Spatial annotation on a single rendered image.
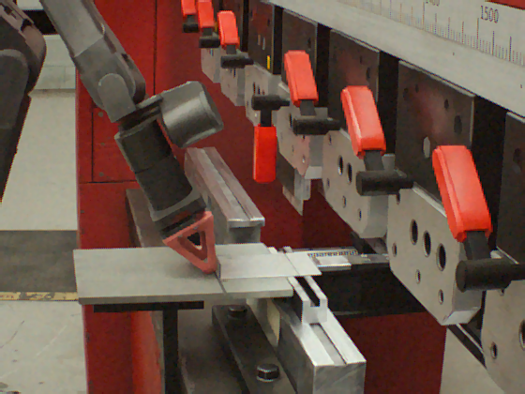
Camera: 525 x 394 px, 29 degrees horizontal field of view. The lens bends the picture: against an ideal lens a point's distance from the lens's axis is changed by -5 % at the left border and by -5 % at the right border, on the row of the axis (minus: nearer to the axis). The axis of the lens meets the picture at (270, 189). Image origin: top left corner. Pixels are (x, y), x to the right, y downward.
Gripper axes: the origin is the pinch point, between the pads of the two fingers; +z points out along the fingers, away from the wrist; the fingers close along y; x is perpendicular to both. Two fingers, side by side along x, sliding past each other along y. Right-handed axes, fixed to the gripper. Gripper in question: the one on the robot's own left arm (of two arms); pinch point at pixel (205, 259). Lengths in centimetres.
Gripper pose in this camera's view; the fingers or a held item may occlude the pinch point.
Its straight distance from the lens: 133.1
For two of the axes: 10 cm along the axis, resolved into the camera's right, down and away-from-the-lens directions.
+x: -8.8, 4.7, -0.6
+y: -2.0, -2.5, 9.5
